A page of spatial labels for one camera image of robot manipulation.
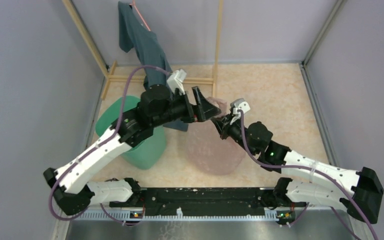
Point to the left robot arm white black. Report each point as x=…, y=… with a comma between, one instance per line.
x=71, y=186

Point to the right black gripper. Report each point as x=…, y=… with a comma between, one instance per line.
x=223, y=125

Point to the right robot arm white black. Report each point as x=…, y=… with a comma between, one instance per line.
x=358, y=192

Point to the green plastic trash bin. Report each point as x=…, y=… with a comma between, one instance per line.
x=146, y=154

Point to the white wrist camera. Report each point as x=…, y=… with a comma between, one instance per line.
x=238, y=108
x=175, y=81

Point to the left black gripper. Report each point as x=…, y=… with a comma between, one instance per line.
x=205, y=109

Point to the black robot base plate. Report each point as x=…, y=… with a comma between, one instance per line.
x=203, y=202

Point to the pink plastic trash bag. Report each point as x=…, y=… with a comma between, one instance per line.
x=208, y=152

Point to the wooden clothes rack frame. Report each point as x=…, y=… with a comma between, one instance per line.
x=109, y=71

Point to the pink clothes hanger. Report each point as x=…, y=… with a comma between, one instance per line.
x=144, y=23

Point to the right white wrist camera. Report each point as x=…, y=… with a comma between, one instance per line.
x=238, y=108

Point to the dark teal hanging cloth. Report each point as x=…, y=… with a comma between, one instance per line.
x=132, y=35

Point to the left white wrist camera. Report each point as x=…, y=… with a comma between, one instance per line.
x=175, y=81

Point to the grey slotted cable duct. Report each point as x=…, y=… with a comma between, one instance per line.
x=136, y=215

